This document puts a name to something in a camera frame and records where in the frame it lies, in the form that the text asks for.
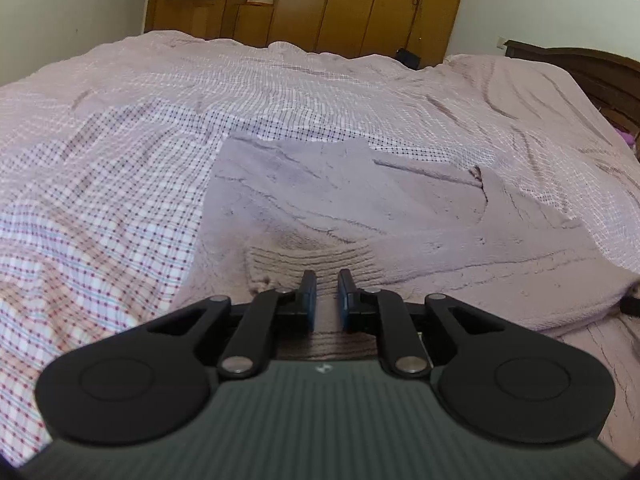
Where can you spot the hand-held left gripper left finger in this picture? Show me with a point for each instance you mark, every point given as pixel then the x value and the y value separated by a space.
pixel 309 300

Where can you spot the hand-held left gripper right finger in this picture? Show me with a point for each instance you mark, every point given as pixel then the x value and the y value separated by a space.
pixel 345 300

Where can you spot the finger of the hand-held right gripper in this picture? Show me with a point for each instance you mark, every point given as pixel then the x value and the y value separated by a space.
pixel 632 306

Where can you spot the lilac knit sweater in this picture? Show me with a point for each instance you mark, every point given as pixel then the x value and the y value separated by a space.
pixel 350 200

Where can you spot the purple cloth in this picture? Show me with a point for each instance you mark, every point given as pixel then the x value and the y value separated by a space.
pixel 627 138

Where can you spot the dark wooden headboard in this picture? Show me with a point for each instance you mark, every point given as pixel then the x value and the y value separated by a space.
pixel 600 77

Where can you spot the checked bed sheet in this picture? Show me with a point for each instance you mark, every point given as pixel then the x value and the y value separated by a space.
pixel 125 135

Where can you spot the small black object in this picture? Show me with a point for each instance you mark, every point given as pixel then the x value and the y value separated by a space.
pixel 409 58

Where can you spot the wooden wardrobe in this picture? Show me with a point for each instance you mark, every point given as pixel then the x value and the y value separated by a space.
pixel 350 5

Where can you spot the wall socket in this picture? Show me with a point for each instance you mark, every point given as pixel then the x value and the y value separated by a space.
pixel 500 41

